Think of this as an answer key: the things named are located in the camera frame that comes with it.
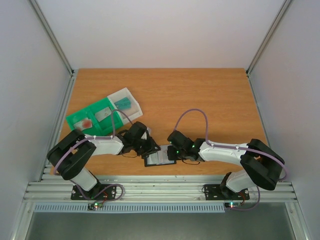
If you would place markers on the teal card in white bin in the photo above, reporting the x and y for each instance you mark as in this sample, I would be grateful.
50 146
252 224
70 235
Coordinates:
123 104

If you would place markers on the left small circuit board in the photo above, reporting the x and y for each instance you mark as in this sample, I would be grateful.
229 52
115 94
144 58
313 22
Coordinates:
95 206

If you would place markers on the green plastic sorting bin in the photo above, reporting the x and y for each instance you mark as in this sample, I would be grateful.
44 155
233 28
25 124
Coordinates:
102 128

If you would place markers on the white translucent plastic bin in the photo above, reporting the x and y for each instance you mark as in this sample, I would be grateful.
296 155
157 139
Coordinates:
134 112

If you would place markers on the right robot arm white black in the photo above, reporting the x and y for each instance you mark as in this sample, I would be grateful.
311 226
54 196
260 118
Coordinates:
262 167

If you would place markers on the grey slotted cable duct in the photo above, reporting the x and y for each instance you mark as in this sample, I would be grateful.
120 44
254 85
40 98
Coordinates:
126 208

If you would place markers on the left aluminium frame post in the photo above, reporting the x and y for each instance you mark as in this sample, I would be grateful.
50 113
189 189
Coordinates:
48 30

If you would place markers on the aluminium rail front frame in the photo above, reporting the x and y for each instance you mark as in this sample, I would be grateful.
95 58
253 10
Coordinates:
153 189

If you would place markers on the right small circuit board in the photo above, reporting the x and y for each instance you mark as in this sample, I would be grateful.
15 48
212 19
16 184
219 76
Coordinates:
233 205

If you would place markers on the right aluminium frame post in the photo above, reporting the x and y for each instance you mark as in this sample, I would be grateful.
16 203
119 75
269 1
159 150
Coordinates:
269 34

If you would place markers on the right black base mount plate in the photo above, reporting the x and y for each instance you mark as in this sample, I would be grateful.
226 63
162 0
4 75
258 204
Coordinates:
213 192

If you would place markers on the aluminium frame post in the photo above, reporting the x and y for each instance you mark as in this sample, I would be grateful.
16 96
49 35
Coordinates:
269 34
48 30

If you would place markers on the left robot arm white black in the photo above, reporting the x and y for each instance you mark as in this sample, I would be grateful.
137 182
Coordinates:
72 153

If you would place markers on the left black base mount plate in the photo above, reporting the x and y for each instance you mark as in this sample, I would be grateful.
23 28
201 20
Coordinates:
104 192

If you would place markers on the black card holder wallet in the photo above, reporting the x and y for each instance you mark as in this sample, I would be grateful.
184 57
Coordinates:
162 157

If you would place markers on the small circuit board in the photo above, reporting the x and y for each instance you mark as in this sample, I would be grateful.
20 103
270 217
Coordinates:
95 206
233 205

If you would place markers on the white cherry blossom VIP card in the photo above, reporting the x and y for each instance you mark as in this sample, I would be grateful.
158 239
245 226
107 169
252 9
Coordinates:
103 114

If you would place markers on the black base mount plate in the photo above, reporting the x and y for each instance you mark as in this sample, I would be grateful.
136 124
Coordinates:
213 192
104 192

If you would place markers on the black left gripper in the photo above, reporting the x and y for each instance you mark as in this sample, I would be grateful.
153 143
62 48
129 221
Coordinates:
151 149

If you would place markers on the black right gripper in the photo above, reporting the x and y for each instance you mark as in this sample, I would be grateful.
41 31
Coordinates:
171 152

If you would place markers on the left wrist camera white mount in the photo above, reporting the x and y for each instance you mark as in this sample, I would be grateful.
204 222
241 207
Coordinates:
146 134

